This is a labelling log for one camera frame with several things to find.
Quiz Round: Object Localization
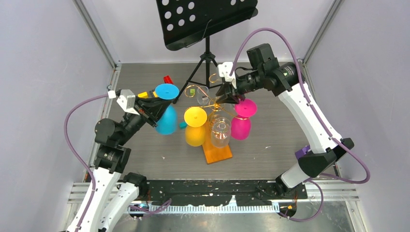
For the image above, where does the gold wine glass rack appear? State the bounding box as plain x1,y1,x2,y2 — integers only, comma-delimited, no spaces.
182,84,237,164

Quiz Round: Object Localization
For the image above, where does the red toy block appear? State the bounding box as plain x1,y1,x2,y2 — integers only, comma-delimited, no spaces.
163,75,174,85

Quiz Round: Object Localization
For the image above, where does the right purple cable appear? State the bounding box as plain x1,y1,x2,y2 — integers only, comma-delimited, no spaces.
230,28,371,224

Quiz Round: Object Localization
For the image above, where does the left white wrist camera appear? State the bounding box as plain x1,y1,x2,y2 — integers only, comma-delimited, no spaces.
107,89,140,115

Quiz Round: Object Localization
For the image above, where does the purple cable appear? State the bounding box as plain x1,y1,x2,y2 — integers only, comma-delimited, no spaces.
230,28,371,224
63,93,172,232

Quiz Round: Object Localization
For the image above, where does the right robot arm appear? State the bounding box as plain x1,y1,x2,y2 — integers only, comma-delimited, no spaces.
216,43,354,199

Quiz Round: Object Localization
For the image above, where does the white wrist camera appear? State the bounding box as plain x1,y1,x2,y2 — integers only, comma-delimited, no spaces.
217,62,237,89
107,89,140,115

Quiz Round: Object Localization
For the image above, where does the pink plastic goblet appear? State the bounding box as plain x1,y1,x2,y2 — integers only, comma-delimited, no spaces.
231,99,258,140

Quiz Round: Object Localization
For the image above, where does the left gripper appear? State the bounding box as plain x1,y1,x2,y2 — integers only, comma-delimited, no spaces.
118,95,172,144

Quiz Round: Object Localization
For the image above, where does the small yellow toy brick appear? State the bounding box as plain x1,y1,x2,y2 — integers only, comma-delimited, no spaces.
138,92,149,98

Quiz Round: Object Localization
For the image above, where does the orange plastic goblet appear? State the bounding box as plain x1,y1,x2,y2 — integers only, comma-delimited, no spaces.
184,107,207,147

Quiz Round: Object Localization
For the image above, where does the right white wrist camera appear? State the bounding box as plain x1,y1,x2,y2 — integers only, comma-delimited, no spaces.
217,62,237,89

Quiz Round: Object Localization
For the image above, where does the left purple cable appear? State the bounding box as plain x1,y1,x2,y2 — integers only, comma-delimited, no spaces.
63,93,172,232

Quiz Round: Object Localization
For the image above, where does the clear stemless wine glass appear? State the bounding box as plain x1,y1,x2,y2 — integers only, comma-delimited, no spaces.
211,117,231,148

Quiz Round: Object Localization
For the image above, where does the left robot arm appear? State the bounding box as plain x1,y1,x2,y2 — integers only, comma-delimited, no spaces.
67,97,172,232

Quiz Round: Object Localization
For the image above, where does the small clear wine glass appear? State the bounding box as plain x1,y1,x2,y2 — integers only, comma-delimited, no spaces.
196,86,209,106

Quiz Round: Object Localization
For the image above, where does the purple tape dispenser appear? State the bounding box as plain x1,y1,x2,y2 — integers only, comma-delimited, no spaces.
294,145,310,160

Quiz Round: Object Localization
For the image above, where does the blue plastic goblet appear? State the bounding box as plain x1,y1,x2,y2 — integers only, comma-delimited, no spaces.
155,84,179,135

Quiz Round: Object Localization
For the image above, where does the black music stand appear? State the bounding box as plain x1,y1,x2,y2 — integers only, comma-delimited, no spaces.
156,0,258,87

